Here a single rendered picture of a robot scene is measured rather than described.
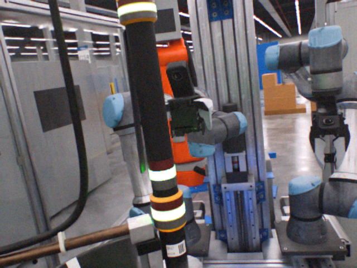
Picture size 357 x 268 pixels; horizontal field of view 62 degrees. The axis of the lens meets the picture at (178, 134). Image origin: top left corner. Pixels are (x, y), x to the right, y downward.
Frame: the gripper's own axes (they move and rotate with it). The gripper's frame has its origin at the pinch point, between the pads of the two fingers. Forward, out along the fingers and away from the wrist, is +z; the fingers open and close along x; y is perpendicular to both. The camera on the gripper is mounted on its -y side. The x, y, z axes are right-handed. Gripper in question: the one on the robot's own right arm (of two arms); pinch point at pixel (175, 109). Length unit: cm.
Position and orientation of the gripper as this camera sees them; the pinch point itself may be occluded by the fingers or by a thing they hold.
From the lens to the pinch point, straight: 53.7
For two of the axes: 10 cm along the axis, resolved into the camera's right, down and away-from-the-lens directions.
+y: 1.4, 9.7, 2.0
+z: -1.6, 2.2, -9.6
